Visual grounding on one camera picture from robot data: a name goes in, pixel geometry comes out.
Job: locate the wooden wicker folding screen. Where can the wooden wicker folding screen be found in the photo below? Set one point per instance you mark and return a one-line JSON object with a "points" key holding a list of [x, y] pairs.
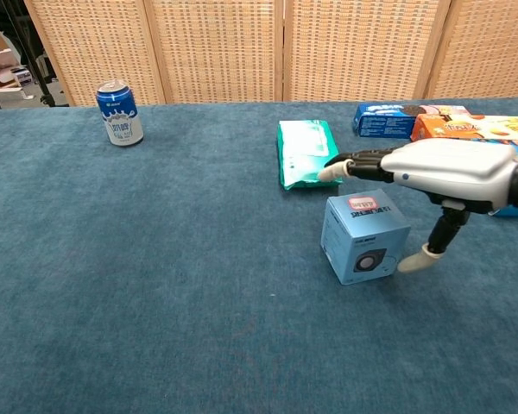
{"points": [[216, 47]]}

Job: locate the black tripod stand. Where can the black tripod stand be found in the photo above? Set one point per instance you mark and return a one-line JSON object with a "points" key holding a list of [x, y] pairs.
{"points": [[36, 64]]}

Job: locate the blue white milk can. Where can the blue white milk can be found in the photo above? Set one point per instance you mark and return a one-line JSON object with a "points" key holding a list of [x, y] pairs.
{"points": [[120, 116]]}

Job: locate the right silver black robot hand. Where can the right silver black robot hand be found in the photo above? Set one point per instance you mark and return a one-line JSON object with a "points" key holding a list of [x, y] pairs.
{"points": [[449, 168]]}

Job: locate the orange biscuit box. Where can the orange biscuit box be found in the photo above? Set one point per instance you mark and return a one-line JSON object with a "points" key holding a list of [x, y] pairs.
{"points": [[433, 127]]}

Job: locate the dark blue cookie box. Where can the dark blue cookie box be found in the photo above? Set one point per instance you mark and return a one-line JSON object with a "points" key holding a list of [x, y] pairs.
{"points": [[382, 125]]}

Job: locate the green wet wipes pack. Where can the green wet wipes pack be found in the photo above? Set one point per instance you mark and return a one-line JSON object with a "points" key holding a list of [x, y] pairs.
{"points": [[304, 146]]}

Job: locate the small light blue speaker box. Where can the small light blue speaker box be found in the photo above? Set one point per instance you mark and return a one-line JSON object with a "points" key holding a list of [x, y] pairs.
{"points": [[362, 233]]}

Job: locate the blue velvet table cloth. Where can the blue velvet table cloth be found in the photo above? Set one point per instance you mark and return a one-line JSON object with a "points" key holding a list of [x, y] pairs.
{"points": [[155, 280]]}

